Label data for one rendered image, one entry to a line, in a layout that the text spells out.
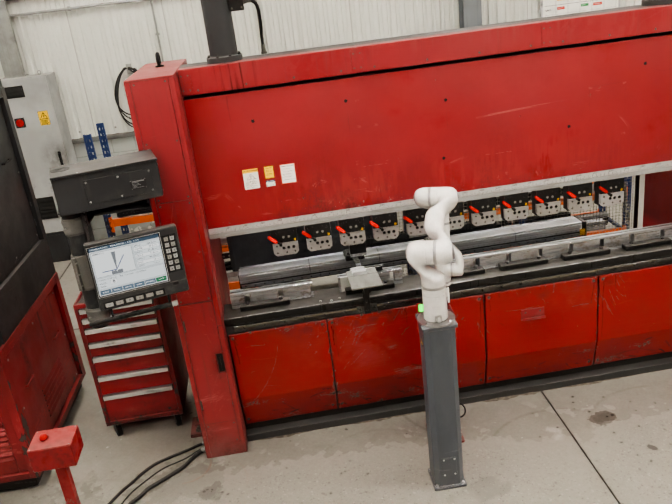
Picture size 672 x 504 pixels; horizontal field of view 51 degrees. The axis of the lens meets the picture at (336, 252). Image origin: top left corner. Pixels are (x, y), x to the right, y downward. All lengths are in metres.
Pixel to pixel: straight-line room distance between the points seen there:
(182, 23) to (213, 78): 4.26
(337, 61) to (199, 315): 1.60
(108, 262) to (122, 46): 4.85
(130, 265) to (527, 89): 2.37
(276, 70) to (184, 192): 0.81
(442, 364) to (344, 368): 0.93
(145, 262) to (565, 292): 2.52
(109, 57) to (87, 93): 0.47
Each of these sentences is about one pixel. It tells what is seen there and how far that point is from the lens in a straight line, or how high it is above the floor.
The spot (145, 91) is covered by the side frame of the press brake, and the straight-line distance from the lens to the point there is 3.71.
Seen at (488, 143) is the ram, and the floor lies 1.67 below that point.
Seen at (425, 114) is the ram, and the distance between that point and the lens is 4.03.
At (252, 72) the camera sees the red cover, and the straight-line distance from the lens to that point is 3.85.
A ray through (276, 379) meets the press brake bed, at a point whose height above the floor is 0.42.
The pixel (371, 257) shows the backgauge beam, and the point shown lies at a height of 0.97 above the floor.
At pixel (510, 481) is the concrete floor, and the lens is 4.13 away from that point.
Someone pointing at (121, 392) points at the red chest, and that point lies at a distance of 4.78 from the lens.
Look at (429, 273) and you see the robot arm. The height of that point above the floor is 1.27.
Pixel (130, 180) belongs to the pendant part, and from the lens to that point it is 3.53.
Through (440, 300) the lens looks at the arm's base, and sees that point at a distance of 3.48.
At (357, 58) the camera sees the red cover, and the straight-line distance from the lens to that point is 3.89.
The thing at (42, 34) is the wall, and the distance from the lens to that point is 8.38.
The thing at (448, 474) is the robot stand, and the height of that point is 0.10.
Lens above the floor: 2.66
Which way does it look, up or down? 21 degrees down
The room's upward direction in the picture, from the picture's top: 7 degrees counter-clockwise
